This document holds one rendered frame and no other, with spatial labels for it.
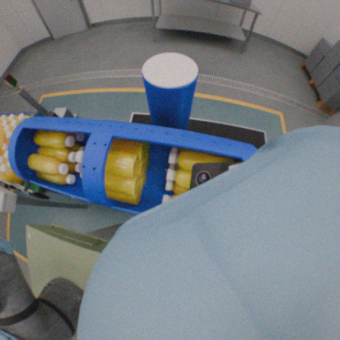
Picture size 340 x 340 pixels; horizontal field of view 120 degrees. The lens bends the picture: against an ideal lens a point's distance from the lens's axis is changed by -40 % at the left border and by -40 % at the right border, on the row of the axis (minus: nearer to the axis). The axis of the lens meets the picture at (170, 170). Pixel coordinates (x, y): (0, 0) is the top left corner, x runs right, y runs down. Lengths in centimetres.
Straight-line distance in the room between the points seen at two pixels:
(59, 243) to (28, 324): 21
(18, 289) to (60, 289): 13
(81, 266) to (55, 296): 10
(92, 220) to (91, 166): 140
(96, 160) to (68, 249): 23
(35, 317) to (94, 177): 35
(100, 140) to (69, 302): 40
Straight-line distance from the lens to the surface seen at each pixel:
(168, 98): 81
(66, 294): 42
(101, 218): 175
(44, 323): 37
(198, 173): 21
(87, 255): 38
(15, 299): 33
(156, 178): 65
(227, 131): 174
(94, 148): 43
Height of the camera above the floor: 159
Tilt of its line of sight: 77 degrees down
